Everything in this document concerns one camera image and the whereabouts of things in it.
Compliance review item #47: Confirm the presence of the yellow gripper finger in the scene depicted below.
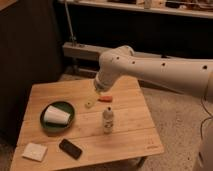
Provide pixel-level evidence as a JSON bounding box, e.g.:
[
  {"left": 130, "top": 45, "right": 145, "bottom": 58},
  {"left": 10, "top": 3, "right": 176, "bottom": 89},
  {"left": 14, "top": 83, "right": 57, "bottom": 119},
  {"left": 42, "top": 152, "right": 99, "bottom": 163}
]
[{"left": 85, "top": 92, "right": 99, "bottom": 108}]

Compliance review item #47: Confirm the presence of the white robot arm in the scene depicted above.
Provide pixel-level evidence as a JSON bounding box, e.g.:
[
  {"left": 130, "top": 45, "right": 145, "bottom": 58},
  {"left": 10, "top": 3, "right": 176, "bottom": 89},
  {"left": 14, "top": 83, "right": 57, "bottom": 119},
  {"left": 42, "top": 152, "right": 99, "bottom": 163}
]
[{"left": 85, "top": 46, "right": 213, "bottom": 108}]

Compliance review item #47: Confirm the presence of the white sponge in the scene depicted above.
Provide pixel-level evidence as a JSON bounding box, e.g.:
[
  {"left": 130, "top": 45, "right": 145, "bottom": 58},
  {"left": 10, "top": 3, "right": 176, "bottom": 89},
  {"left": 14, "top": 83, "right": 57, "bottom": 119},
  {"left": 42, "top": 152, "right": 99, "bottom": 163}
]
[{"left": 22, "top": 143, "right": 47, "bottom": 162}]

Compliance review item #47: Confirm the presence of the wooden folding table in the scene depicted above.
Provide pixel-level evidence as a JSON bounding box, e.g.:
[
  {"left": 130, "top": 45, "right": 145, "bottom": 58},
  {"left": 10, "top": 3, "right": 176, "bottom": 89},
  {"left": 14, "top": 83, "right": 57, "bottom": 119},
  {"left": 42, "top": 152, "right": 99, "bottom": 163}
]
[{"left": 10, "top": 77, "right": 164, "bottom": 171}]

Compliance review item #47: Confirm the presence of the white paper cup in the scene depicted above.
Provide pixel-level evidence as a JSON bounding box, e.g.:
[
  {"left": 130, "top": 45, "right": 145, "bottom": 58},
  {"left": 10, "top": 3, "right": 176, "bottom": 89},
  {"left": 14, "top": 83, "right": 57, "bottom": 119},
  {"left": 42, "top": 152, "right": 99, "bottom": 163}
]
[{"left": 44, "top": 105, "right": 70, "bottom": 125}]

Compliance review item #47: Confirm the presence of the grey baseboard heater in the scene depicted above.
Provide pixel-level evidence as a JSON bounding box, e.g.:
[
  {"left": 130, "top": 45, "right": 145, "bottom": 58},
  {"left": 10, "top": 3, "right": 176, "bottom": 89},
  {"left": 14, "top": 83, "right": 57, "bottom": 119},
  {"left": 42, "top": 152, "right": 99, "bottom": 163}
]
[{"left": 62, "top": 41, "right": 174, "bottom": 63}]

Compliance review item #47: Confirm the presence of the green plate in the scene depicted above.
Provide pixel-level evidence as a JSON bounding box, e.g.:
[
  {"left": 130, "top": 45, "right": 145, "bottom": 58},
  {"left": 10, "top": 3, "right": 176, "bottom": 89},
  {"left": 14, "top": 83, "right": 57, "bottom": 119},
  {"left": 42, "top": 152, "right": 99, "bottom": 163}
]
[{"left": 40, "top": 101, "right": 75, "bottom": 134}]

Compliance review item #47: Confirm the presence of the metal pole stand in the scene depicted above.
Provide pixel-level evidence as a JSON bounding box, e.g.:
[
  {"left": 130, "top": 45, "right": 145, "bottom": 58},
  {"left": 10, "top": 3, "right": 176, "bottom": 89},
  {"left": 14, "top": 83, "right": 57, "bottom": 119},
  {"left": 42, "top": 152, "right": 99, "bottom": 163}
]
[{"left": 64, "top": 0, "right": 77, "bottom": 46}]

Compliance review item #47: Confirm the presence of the black cable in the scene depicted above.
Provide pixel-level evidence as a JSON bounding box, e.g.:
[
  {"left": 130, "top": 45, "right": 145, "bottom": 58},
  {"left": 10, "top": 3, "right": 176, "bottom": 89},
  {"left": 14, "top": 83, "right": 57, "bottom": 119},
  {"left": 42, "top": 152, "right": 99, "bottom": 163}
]
[{"left": 199, "top": 96, "right": 213, "bottom": 150}]

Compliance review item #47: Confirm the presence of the white wall shelf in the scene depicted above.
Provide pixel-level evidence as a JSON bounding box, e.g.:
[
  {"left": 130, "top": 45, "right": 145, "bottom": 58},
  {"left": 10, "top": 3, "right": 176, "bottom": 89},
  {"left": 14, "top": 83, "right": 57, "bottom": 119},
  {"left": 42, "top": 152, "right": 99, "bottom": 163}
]
[{"left": 57, "top": 0, "right": 213, "bottom": 19}]

